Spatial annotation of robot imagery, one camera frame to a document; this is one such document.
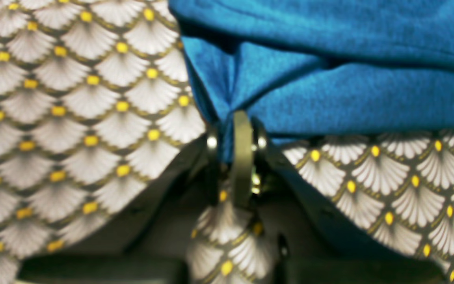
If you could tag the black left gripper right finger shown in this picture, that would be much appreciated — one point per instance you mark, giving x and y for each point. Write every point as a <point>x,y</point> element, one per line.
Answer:
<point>346,254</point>

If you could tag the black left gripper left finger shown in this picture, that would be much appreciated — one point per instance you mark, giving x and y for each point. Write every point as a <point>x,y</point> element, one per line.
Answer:
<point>141,245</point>

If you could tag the blue long-sleeve T-shirt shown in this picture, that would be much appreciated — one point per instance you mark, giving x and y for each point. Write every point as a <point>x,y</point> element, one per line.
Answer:
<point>309,68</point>

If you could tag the fan-patterned table cloth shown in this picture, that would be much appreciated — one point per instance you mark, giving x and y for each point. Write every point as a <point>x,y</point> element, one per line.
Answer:
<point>96,102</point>

